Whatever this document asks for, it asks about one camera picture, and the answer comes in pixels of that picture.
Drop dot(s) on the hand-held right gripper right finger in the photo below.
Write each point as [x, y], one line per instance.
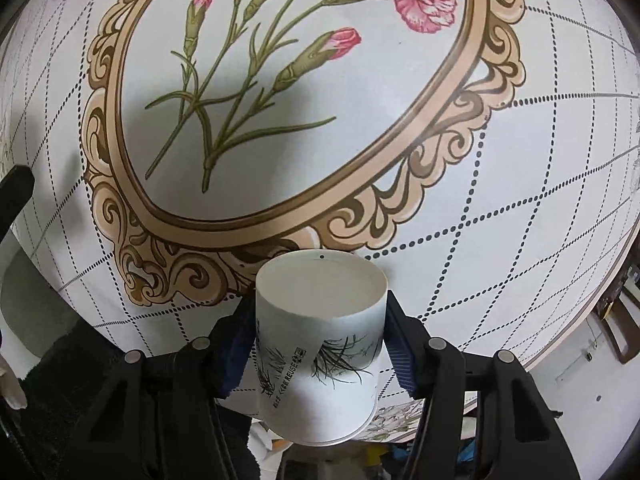
[400, 355]

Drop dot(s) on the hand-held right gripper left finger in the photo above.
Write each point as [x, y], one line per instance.
[239, 347]

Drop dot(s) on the white paper cup with print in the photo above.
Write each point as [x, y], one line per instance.
[320, 340]

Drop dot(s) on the brown wooden furniture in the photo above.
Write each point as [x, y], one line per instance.
[622, 320]

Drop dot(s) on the floral printed tablecloth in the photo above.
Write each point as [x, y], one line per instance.
[310, 125]

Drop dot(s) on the black curved bar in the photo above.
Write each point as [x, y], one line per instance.
[17, 180]

